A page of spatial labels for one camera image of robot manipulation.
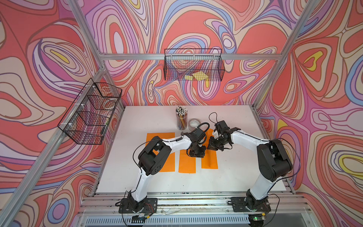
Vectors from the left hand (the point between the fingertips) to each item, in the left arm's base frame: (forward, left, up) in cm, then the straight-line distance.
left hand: (206, 157), depth 90 cm
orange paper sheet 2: (-2, -2, +1) cm, 3 cm away
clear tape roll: (+28, +7, +1) cm, 29 cm away
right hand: (+4, -1, +3) cm, 5 cm away
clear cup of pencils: (+24, +16, +17) cm, 34 cm away
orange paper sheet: (-4, +13, -1) cm, 13 cm away
